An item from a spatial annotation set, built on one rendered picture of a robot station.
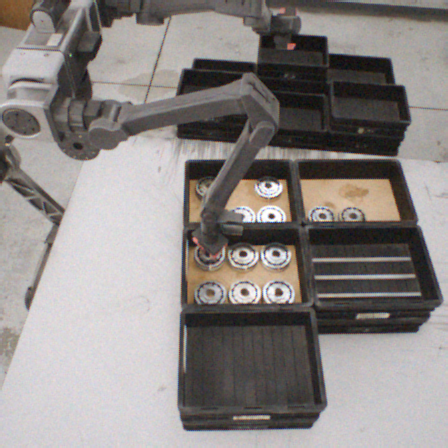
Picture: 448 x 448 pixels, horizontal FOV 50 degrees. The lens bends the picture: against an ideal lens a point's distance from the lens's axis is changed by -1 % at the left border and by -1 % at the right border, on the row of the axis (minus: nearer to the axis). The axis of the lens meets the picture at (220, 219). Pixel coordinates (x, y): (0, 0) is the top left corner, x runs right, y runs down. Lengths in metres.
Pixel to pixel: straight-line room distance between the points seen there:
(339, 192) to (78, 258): 1.01
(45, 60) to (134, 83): 2.40
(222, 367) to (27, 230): 1.73
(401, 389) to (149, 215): 1.09
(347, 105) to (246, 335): 1.62
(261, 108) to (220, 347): 0.77
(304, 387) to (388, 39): 3.29
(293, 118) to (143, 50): 1.58
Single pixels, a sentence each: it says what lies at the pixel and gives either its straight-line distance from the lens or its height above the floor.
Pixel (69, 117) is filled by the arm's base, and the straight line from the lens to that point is 1.22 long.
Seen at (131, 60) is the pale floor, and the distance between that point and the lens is 3.90.
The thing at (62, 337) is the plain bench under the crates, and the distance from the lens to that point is 1.76.
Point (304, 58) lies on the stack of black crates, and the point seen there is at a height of 0.49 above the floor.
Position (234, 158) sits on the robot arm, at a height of 1.37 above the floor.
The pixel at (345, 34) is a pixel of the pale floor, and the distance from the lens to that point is 4.28.
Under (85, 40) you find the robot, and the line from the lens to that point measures 1.43.
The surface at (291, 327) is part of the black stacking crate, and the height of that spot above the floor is 0.83.
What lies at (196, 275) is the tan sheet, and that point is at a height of 0.83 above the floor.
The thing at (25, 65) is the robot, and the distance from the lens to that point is 1.31.
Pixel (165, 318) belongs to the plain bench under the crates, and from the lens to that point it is 1.72.
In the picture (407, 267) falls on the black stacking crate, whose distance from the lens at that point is 1.78.
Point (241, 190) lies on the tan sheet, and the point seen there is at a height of 0.83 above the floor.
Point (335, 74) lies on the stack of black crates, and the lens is 3.19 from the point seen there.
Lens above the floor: 2.26
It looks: 54 degrees down
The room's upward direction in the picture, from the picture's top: 1 degrees clockwise
